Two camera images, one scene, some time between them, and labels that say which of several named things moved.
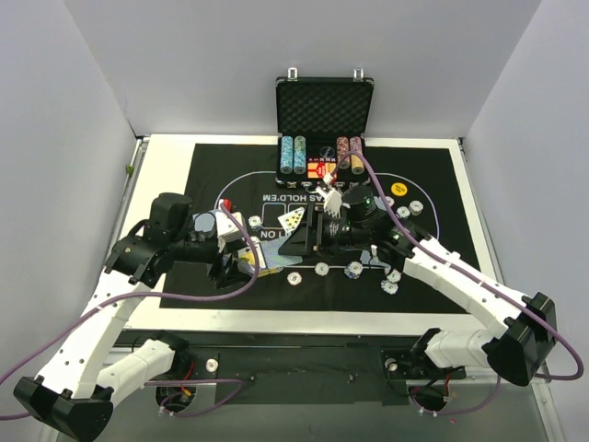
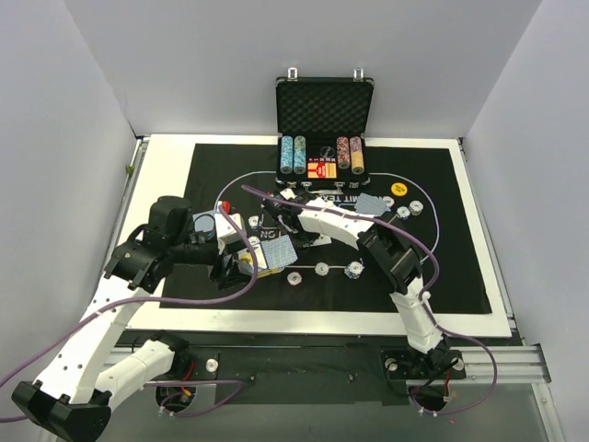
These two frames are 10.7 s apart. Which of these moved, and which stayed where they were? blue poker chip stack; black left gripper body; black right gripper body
Moved: black right gripper body
Stayed: black left gripper body; blue poker chip stack
